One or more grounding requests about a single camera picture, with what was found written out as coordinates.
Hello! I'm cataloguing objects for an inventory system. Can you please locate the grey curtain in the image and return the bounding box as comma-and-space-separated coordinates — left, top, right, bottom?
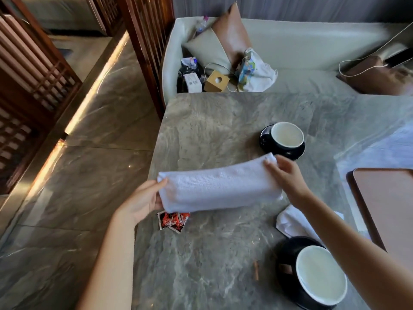
172, 0, 413, 24

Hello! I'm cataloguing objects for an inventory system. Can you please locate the person's right hand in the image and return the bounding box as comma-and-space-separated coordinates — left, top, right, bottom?
264, 154, 312, 207

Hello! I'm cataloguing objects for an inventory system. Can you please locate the black saucer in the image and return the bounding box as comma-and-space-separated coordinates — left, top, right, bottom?
276, 236, 327, 310
259, 124, 306, 161

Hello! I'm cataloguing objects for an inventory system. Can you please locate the wooden tissue box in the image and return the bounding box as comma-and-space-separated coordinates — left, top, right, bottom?
203, 70, 230, 93

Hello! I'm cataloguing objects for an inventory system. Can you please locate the brown and beige cushion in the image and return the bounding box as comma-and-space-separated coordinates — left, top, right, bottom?
337, 27, 413, 97
182, 2, 253, 75

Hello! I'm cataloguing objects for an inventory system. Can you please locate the white cable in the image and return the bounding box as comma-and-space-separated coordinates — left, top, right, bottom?
203, 62, 238, 93

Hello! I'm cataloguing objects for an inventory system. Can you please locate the white printed plastic bag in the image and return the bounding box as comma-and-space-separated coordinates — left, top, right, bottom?
235, 47, 278, 93

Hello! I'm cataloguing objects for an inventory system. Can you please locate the black bag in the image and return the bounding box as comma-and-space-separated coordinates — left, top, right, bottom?
176, 57, 204, 93

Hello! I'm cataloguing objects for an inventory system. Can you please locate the beige sofa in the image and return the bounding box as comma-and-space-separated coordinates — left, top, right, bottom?
161, 17, 413, 107

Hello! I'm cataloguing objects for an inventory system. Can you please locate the small white box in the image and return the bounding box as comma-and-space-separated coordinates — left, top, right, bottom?
183, 72, 203, 93

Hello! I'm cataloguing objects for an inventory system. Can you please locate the person's right forearm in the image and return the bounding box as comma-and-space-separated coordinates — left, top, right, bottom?
285, 187, 413, 310

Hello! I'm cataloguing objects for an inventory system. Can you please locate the brown tray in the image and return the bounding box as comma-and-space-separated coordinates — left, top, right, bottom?
352, 168, 413, 266

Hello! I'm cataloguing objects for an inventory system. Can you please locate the person's left forearm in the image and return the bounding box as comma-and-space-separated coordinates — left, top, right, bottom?
76, 208, 139, 310

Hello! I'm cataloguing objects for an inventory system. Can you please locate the black cup white inside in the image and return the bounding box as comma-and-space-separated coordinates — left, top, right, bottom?
295, 245, 348, 310
270, 121, 305, 153

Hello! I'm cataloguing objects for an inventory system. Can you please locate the red snack packet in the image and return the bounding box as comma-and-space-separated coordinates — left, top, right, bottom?
157, 211, 179, 230
171, 212, 191, 234

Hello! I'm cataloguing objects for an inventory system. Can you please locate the white towel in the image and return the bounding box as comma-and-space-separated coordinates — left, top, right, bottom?
157, 152, 283, 214

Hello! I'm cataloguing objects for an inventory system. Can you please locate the person's left hand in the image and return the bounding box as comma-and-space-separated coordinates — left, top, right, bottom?
117, 178, 168, 225

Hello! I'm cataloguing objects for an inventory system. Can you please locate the white paper napkin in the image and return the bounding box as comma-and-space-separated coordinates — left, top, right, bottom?
276, 204, 345, 246

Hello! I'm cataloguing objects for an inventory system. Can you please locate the wooden lattice screen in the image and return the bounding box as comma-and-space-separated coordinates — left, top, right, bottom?
0, 0, 83, 195
85, 0, 175, 121

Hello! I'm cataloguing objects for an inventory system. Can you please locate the clear plastic bottle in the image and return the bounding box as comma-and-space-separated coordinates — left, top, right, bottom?
195, 16, 210, 36

